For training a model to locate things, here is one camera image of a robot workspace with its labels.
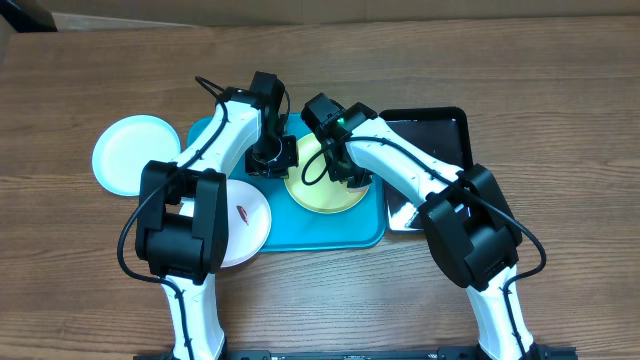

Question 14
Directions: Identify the yellow plate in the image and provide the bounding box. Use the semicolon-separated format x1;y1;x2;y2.
284;134;369;214

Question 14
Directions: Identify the light blue plate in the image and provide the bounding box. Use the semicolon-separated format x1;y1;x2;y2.
92;114;181;197

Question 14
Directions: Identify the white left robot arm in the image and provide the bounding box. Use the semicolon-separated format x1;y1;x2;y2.
117;80;298;359

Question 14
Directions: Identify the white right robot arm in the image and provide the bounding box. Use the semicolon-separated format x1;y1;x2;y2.
302;99;545;359

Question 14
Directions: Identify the black water tray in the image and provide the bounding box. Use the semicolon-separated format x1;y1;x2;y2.
380;107;474;233

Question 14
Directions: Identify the pink white plate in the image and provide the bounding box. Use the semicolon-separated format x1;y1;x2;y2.
221;179;272;268

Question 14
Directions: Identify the dark object top left corner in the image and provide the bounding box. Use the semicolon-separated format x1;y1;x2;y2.
1;0;58;33

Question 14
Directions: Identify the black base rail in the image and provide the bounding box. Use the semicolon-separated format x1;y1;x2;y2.
133;344;579;360

